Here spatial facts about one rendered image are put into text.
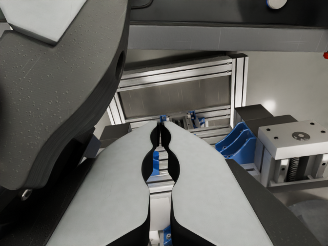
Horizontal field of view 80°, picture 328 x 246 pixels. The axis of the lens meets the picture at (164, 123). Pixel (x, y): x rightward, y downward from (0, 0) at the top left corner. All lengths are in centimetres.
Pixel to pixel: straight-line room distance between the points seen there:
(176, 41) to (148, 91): 84
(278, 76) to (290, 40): 118
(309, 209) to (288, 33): 36
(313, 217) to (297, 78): 126
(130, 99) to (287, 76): 109
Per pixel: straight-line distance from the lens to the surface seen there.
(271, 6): 54
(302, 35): 45
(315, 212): 56
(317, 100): 187
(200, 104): 125
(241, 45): 41
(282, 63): 160
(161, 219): 67
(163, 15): 49
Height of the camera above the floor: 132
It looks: 60 degrees down
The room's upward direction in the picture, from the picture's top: 177 degrees clockwise
